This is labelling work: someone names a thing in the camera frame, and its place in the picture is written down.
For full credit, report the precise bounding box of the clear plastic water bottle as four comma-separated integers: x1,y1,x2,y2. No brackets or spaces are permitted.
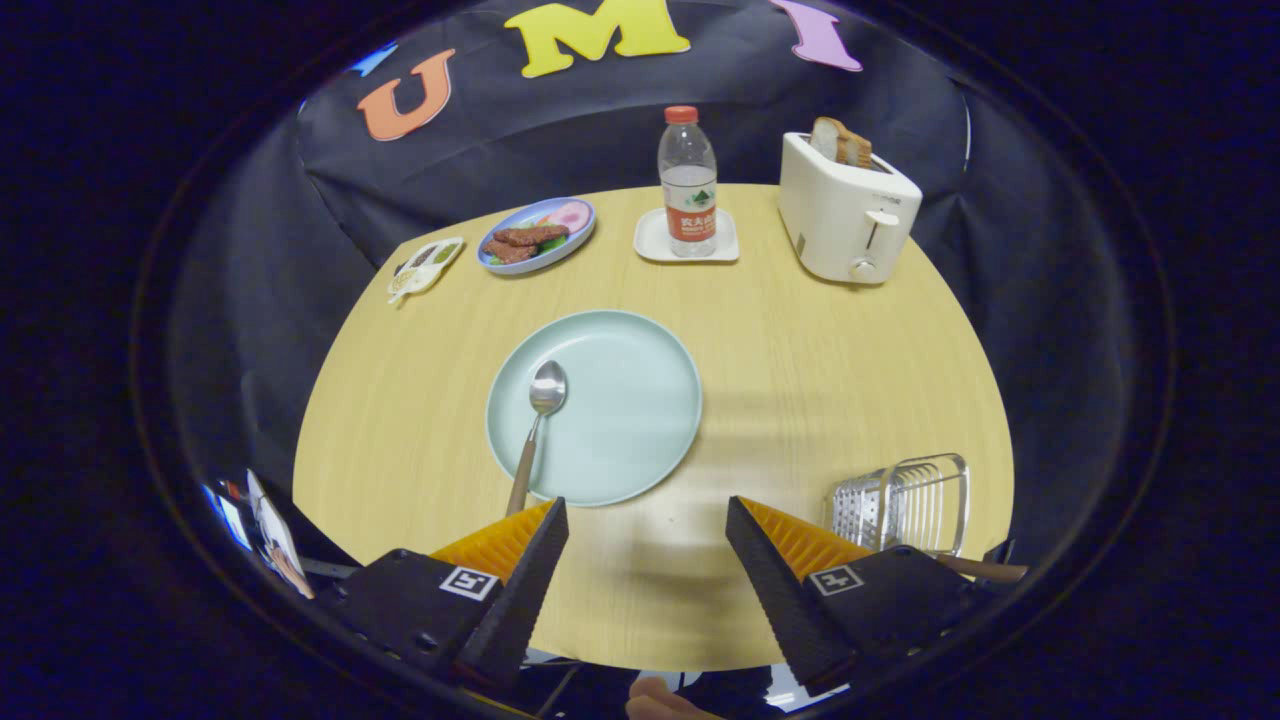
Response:
658,105,719,259

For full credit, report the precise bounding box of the light green round plate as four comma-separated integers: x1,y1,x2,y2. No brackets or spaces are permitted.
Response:
486,309,703,508

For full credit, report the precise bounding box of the wooden utensil handle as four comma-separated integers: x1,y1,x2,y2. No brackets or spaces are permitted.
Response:
940,555,1029,585

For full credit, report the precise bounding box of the blue oval plate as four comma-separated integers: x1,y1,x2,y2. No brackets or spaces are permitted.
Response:
476,197,597,275

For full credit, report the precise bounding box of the metal spoon with wooden handle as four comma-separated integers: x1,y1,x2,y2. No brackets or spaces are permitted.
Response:
505,360,569,518

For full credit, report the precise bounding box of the metal wire basket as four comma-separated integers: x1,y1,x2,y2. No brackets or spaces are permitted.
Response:
825,453,971,558

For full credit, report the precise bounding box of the white square coaster tray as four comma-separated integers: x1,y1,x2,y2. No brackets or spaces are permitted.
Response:
634,207,741,264

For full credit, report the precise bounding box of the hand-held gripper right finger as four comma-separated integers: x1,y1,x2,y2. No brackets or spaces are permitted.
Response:
725,495,1001,691

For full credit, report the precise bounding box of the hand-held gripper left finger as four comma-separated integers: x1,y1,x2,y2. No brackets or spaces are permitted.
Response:
335,497,571,696

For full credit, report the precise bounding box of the printed picture card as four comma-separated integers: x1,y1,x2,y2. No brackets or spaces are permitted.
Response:
245,470,316,600

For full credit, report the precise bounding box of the white divided sauce dish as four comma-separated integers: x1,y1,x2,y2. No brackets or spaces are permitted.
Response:
387,237,465,304

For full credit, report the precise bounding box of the black backdrop cloth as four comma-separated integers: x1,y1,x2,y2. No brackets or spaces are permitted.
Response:
170,0,1161,561

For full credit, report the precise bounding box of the white toaster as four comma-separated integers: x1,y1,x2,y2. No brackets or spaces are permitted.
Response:
778,132,923,286

